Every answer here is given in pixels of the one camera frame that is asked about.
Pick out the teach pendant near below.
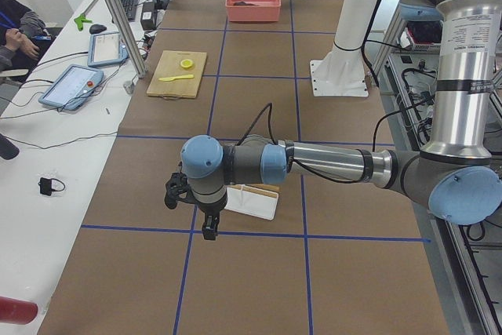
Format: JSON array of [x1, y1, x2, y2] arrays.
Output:
[[38, 64, 104, 111]]

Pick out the grey aluminium post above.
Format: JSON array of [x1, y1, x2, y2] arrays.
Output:
[[104, 0, 147, 78]]

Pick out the yellow lemon slices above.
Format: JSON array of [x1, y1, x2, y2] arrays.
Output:
[[180, 59, 194, 69]]

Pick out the green plastic clamp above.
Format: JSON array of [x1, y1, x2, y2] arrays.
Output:
[[74, 13, 92, 31]]

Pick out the black computer mouse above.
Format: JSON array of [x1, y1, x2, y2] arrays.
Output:
[[89, 24, 107, 35]]

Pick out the dark grey cloth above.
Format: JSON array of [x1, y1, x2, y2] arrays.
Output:
[[233, 1, 256, 6]]

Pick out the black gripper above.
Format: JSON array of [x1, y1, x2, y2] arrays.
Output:
[[197, 198, 227, 241]]

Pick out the teach pendant far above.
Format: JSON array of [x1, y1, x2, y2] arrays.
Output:
[[87, 32, 129, 67]]

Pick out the bamboo cutting board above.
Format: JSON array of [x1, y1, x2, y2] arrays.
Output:
[[147, 50, 207, 99]]

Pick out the white rack base tray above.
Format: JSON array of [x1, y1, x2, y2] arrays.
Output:
[[225, 185, 279, 220]]

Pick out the yellow plastic knife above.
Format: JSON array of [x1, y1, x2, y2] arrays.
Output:
[[158, 74, 195, 82]]

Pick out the small black clip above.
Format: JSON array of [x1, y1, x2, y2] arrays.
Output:
[[38, 177, 66, 196]]

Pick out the white camera stand pillar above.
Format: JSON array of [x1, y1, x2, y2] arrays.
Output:
[[310, 0, 377, 97]]

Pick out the red fire extinguisher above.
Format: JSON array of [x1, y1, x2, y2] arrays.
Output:
[[0, 297, 38, 325]]

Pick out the teach pendant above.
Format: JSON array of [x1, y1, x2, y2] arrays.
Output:
[[87, 32, 129, 67], [38, 64, 104, 111]]

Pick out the black braided left cable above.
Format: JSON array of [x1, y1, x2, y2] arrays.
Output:
[[235, 0, 436, 184]]

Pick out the pink plastic bin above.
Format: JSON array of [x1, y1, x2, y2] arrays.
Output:
[[225, 0, 282, 22]]

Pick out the seated person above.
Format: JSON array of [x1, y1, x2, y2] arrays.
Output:
[[1, 0, 52, 71]]

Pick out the black adapter box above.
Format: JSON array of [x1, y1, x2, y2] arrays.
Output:
[[140, 2, 158, 31]]

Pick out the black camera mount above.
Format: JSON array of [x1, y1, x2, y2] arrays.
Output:
[[164, 162, 195, 209]]

